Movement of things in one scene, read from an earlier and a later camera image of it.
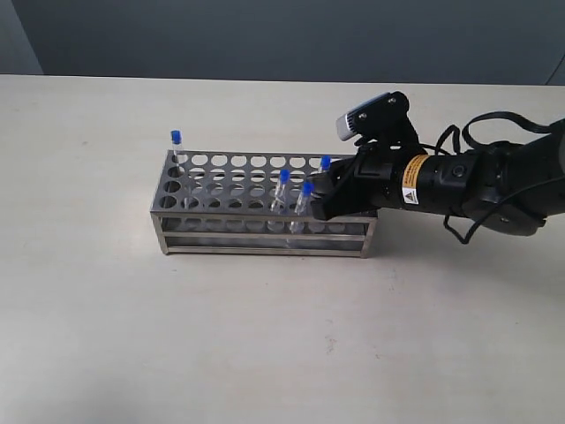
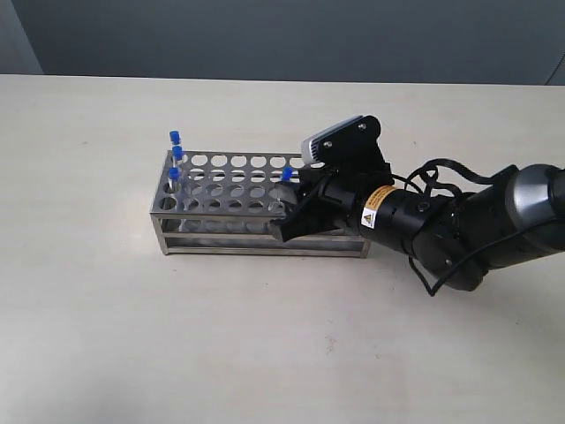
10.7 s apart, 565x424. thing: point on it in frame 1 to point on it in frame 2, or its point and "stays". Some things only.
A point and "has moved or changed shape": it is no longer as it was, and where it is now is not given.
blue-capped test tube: x=326 y=162 has moved or changed shape
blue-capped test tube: x=297 y=227 has moved or changed shape
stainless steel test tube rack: x=249 y=201 stays
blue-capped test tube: x=176 y=141 stays
